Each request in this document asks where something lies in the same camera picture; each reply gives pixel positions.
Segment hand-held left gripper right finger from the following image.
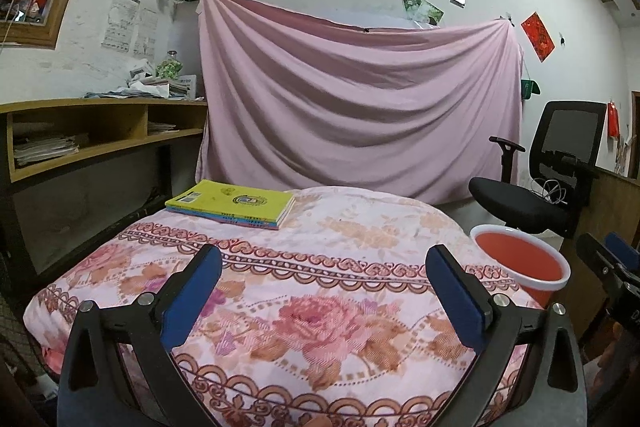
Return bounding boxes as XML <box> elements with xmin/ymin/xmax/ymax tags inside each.
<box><xmin>400</xmin><ymin>244</ymin><xmax>588</xmax><ymax>427</ymax></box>

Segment white cable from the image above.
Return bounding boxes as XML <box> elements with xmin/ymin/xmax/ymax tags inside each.
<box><xmin>530</xmin><ymin>177</ymin><xmax>568</xmax><ymax>204</ymax></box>

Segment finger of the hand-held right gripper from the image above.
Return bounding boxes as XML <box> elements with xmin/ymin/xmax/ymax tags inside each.
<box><xmin>576</xmin><ymin>233</ymin><xmax>626</xmax><ymax>289</ymax></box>
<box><xmin>604</xmin><ymin>232</ymin><xmax>640</xmax><ymax>265</ymax></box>

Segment wall calendar sheet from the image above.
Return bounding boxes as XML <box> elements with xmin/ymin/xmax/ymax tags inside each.
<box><xmin>101</xmin><ymin>0</ymin><xmax>141</xmax><ymax>50</ymax></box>

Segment wooden shelf desk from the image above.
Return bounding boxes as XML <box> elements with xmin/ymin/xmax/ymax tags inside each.
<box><xmin>0</xmin><ymin>97</ymin><xmax>210</xmax><ymax>278</ymax></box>

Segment white printed wall paper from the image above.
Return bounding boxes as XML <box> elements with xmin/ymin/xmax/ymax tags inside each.
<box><xmin>132</xmin><ymin>7</ymin><xmax>160</xmax><ymax>58</ymax></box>

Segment glass jar with green contents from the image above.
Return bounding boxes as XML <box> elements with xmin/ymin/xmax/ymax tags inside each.
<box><xmin>156</xmin><ymin>50</ymin><xmax>186</xmax><ymax>80</ymax></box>

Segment black office chair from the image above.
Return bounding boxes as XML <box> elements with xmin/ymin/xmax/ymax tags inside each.
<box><xmin>469</xmin><ymin>101</ymin><xmax>607</xmax><ymax>238</ymax></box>

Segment person's right hand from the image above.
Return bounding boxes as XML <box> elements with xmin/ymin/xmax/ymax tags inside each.
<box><xmin>595</xmin><ymin>329</ymin><xmax>640</xmax><ymax>408</ymax></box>

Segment light green photo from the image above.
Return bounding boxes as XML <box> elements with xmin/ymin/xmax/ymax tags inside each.
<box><xmin>415</xmin><ymin>0</ymin><xmax>445</xmax><ymax>26</ymax></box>

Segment wooden cabinet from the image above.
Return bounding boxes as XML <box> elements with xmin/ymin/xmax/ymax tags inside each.
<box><xmin>570</xmin><ymin>164</ymin><xmax>640</xmax><ymax>348</ymax></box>

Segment blue spine book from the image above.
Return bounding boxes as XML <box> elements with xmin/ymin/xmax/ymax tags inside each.
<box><xmin>167</xmin><ymin>207</ymin><xmax>283</xmax><ymax>231</ymax></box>

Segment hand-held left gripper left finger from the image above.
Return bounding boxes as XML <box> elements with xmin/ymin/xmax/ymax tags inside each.
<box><xmin>57</xmin><ymin>244</ymin><xmax>236</xmax><ymax>427</ymax></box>

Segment pile of loose papers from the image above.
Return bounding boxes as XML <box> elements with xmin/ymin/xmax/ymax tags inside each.
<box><xmin>82</xmin><ymin>64</ymin><xmax>198</xmax><ymax>100</ymax></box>

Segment pink hanging sheet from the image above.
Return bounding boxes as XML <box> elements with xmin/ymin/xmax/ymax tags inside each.
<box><xmin>196</xmin><ymin>0</ymin><xmax>525</xmax><ymax>205</ymax></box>

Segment red plastic bucket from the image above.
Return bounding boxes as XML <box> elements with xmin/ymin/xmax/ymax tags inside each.
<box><xmin>470</xmin><ymin>223</ymin><xmax>572</xmax><ymax>308</ymax></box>

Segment floral pink quilt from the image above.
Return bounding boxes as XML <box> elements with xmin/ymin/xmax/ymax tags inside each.
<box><xmin>22</xmin><ymin>186</ymin><xmax>546</xmax><ymax>427</ymax></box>

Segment red paper decoration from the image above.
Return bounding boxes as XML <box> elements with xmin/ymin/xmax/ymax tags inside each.
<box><xmin>521</xmin><ymin>12</ymin><xmax>556</xmax><ymax>62</ymax></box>

